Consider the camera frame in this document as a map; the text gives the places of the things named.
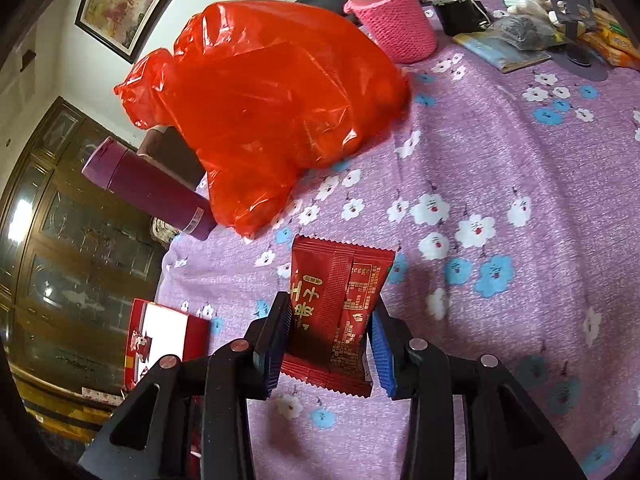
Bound red jujube snack packet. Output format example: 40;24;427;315
282;235;395;398

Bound red gift box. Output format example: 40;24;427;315
124;298;212;390

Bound purple thermos bottle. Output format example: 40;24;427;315
81;138;216;240

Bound dark wooden cabinet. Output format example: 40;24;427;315
1;100;164;442

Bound brown sofa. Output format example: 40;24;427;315
137;126;205;190

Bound red plastic bag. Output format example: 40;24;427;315
114;0;411;236

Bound blue booklet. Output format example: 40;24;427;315
452;32;552;74

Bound black charger box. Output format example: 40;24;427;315
432;0;491;37

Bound grey plastic pouch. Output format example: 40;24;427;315
489;14;566;51

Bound pink thermos with knit sleeve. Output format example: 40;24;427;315
344;0;437;64

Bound framed painting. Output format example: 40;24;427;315
74;0;206;65

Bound white tissue wad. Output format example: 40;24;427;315
504;0;553;21

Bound orange yellow snack packs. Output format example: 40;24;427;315
578;8;640;70

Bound purple phone stand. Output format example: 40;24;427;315
550;0;608;81

